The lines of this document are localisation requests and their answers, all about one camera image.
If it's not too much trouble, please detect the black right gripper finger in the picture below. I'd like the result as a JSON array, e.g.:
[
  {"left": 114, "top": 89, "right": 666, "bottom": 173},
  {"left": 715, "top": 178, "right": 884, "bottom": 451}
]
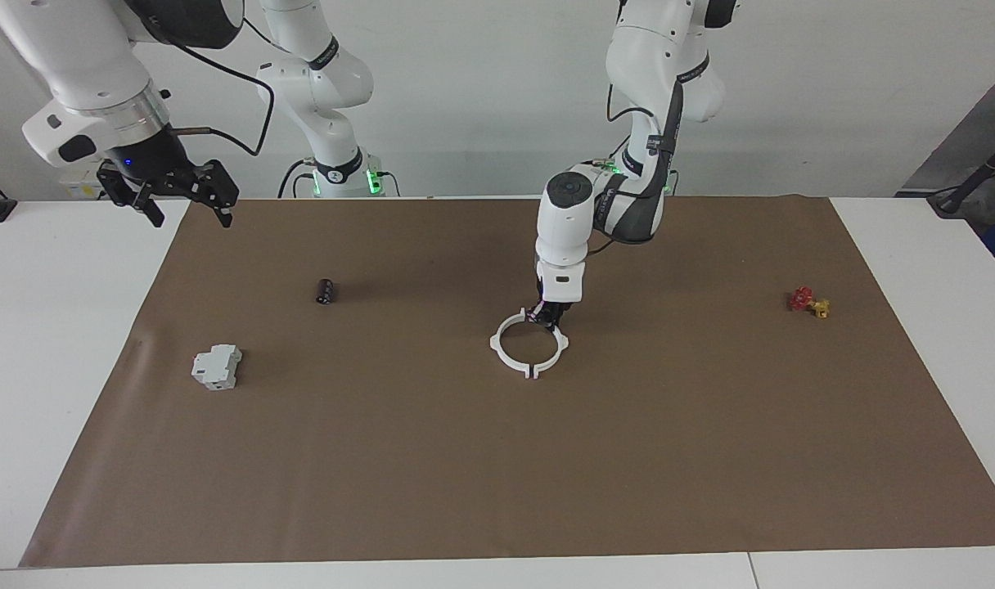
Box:
[
  {"left": 97, "top": 160, "right": 167, "bottom": 229},
  {"left": 188, "top": 159, "right": 241, "bottom": 229}
]

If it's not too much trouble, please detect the white half-ring pipe clamp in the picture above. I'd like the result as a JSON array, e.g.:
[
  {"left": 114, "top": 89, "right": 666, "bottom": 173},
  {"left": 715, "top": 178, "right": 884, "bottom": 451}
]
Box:
[
  {"left": 524, "top": 311, "right": 570, "bottom": 380},
  {"left": 489, "top": 308, "right": 539, "bottom": 381}
]

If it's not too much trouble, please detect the white power strip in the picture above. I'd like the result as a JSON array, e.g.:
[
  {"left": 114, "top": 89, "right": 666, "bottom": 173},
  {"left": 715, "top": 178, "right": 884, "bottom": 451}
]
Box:
[{"left": 58, "top": 168, "right": 110, "bottom": 200}]

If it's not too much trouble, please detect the brown paper table mat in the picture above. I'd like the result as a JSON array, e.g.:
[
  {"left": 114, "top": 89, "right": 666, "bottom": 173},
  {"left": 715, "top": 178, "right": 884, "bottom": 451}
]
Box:
[{"left": 19, "top": 195, "right": 995, "bottom": 569}]

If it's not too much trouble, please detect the white circuit breaker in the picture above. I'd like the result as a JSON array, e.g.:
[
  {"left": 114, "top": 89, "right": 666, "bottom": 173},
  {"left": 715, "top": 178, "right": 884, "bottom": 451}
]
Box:
[{"left": 191, "top": 344, "right": 243, "bottom": 391}]

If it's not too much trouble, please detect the black tripod stand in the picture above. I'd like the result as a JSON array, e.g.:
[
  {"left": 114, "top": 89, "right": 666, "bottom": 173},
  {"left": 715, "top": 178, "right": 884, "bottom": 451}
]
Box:
[{"left": 927, "top": 131, "right": 995, "bottom": 218}]

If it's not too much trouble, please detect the black right arm gripper cable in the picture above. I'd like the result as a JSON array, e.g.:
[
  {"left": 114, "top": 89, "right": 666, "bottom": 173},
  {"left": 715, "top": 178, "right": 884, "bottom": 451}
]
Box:
[{"left": 170, "top": 12, "right": 276, "bottom": 158}]

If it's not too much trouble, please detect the black arm gripper cable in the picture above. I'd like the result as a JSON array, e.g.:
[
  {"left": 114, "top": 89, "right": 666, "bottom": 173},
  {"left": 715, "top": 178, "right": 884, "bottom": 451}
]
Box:
[
  {"left": 583, "top": 78, "right": 687, "bottom": 256},
  {"left": 170, "top": 12, "right": 276, "bottom": 158}
]

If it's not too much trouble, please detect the black right arm base cable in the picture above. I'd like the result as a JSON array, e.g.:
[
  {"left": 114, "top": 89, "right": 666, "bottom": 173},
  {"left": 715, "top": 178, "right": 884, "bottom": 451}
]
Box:
[{"left": 278, "top": 158, "right": 317, "bottom": 199}]

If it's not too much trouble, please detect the black left arm gripper cable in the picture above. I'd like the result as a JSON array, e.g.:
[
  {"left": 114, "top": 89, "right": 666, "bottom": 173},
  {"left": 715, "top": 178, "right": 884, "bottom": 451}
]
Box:
[{"left": 583, "top": 78, "right": 687, "bottom": 256}]

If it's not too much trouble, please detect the red-handled brass valve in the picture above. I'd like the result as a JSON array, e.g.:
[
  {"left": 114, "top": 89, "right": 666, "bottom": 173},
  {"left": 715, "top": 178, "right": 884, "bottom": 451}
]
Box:
[{"left": 788, "top": 286, "right": 831, "bottom": 319}]

